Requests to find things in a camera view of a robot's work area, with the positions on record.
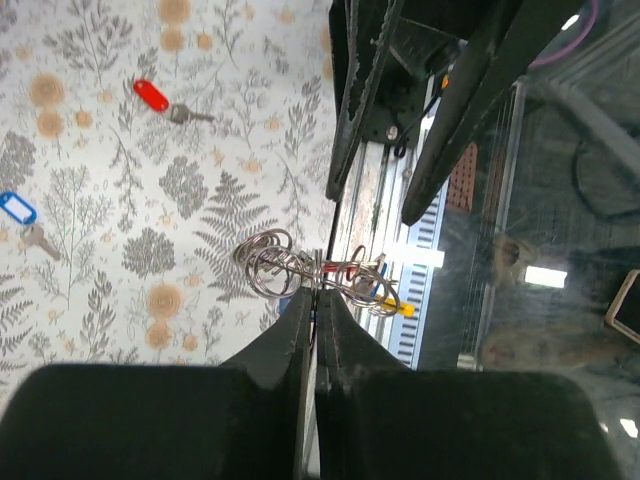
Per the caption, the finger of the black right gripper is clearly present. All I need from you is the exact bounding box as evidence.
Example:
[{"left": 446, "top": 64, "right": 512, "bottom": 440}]
[
  {"left": 325, "top": 0, "right": 404, "bottom": 201},
  {"left": 401, "top": 1, "right": 583, "bottom": 226}
]

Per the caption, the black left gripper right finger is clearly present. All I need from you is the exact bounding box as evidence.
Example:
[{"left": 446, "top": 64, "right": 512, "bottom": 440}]
[{"left": 315, "top": 290, "right": 621, "bottom": 479}]

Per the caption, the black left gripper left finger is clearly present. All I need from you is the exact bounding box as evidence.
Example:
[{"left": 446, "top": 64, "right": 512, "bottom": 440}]
[{"left": 1, "top": 288, "right": 314, "bottom": 479}]

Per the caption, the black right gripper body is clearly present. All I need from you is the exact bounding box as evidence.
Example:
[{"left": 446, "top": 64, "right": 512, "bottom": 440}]
[{"left": 369, "top": 0, "right": 494, "bottom": 145}]

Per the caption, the grey keyring with yellow handle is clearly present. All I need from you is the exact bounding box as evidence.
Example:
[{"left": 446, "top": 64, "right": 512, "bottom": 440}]
[{"left": 233, "top": 228, "right": 401, "bottom": 317}]

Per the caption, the red tag key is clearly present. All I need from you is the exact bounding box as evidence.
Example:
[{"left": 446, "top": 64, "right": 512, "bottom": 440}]
[
  {"left": 321, "top": 262, "right": 360, "bottom": 275},
  {"left": 132, "top": 79, "right": 216, "bottom": 125}
]

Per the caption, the loose red tag key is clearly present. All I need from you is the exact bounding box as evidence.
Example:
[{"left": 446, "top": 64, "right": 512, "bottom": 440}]
[{"left": 132, "top": 79, "right": 216, "bottom": 125}]

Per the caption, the loose blue tag key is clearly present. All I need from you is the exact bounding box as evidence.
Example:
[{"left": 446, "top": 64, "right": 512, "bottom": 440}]
[{"left": 1, "top": 191, "right": 61, "bottom": 261}]

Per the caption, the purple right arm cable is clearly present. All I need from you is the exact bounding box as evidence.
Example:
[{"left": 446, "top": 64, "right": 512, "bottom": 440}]
[{"left": 529, "top": 0, "right": 601, "bottom": 71}]

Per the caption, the metal front rail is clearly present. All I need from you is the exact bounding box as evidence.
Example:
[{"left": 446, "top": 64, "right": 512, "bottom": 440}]
[{"left": 329, "top": 74, "right": 526, "bottom": 371}]

